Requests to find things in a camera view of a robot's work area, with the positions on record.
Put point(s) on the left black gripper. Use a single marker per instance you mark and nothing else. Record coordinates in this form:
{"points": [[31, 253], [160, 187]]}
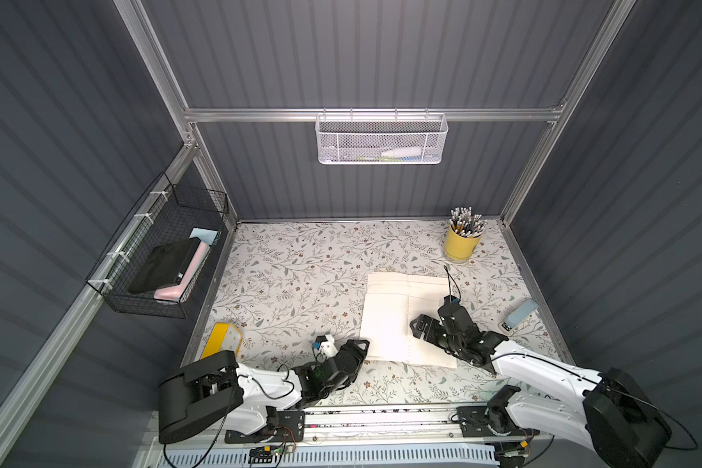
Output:
{"points": [[344, 363]]}

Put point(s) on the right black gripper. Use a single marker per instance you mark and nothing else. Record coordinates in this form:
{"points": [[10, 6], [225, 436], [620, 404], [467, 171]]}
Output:
{"points": [[440, 331]]}

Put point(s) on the cream lined notebook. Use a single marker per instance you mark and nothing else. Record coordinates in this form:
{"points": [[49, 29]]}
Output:
{"points": [[392, 301]]}

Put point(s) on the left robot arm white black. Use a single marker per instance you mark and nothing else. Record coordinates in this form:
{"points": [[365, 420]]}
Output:
{"points": [[245, 399]]}

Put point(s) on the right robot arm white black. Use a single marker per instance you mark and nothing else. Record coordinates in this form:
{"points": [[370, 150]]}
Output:
{"points": [[606, 412]]}

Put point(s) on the light blue phone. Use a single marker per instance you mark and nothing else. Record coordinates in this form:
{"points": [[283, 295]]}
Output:
{"points": [[515, 318]]}

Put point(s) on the yellow pencil cup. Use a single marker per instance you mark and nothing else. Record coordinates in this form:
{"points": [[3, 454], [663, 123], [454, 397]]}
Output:
{"points": [[458, 248]]}

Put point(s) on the bundle of pencils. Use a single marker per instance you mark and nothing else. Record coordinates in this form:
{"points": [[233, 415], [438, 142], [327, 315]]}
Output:
{"points": [[465, 223]]}

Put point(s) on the yellow framed box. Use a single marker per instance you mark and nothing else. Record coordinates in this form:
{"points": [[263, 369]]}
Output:
{"points": [[223, 337]]}

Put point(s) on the white tube in basket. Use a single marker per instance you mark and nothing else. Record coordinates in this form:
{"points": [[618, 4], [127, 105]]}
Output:
{"points": [[408, 153]]}

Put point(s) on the light blue sticky notes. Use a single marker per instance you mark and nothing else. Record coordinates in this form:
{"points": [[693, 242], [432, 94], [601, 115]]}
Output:
{"points": [[206, 236]]}

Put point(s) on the black pouch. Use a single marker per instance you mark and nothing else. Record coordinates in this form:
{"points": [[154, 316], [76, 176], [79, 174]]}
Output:
{"points": [[165, 266]]}

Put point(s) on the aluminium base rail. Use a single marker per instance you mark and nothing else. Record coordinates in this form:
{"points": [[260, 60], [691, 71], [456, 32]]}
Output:
{"points": [[373, 424]]}

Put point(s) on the white wire mesh basket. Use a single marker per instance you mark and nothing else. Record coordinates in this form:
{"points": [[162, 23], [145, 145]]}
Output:
{"points": [[359, 138]]}

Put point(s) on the black wire wall basket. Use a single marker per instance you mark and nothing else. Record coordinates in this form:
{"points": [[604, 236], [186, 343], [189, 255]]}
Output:
{"points": [[166, 214]]}

